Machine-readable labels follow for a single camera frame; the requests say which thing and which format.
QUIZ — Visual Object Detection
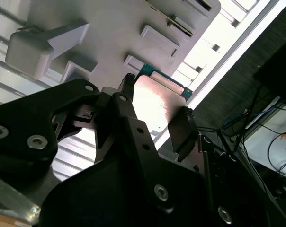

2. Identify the silver CPU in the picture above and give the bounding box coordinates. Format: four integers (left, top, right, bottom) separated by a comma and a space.
132, 63, 194, 137

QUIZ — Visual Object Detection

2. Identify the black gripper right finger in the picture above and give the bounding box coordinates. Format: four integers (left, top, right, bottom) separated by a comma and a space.
168, 106, 237, 227

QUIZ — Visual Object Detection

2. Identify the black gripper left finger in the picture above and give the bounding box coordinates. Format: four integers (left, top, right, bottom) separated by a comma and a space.
0, 73, 177, 214

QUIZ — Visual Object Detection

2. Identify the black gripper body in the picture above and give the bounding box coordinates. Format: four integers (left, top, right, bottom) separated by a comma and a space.
38, 151, 212, 227

